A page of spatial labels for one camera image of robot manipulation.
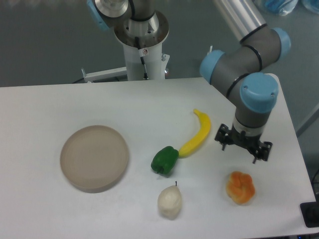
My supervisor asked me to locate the black pedestal cable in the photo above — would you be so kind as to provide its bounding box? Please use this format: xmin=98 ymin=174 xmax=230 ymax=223
xmin=135 ymin=36 xmax=150 ymax=80

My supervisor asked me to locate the blue plastic bag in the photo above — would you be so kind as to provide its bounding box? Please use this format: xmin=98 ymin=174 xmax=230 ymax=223
xmin=253 ymin=0 xmax=319 ymax=16

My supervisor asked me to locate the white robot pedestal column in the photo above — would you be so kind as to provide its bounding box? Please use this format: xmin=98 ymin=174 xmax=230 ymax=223
xmin=114 ymin=11 xmax=170 ymax=81

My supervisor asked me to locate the yellow banana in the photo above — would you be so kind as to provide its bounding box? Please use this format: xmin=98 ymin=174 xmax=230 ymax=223
xmin=178 ymin=109 xmax=211 ymax=158

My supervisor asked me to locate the beige round plate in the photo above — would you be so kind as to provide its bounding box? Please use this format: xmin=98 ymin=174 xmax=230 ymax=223
xmin=60 ymin=125 xmax=129 ymax=193

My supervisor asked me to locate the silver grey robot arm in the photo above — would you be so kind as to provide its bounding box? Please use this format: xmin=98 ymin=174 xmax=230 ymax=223
xmin=87 ymin=0 xmax=291 ymax=161

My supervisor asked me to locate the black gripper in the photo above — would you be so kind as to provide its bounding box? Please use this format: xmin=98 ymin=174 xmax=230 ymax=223
xmin=215 ymin=123 xmax=273 ymax=164

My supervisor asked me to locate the white metal frame bracket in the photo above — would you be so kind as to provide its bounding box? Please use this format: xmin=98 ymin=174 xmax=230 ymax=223
xmin=81 ymin=67 xmax=127 ymax=83

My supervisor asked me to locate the white pear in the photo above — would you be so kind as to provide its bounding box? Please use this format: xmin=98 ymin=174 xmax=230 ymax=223
xmin=157 ymin=181 xmax=182 ymax=220

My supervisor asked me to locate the green bell pepper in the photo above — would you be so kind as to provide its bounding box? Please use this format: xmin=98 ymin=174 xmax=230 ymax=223
xmin=151 ymin=146 xmax=179 ymax=177

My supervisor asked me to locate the black box at table edge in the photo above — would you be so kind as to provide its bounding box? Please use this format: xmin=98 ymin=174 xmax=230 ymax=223
xmin=300 ymin=202 xmax=319 ymax=228

